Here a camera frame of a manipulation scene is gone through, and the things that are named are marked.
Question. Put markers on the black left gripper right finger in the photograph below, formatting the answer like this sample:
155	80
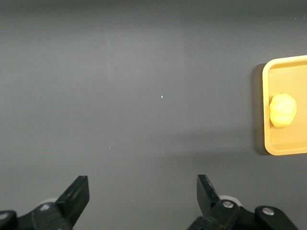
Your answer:
206	194

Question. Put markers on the yellow plastic tray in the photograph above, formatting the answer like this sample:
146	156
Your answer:
287	79

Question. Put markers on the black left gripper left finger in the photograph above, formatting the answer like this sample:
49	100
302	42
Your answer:
75	196

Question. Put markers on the yellow potato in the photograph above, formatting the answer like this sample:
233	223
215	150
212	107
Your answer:
283	111

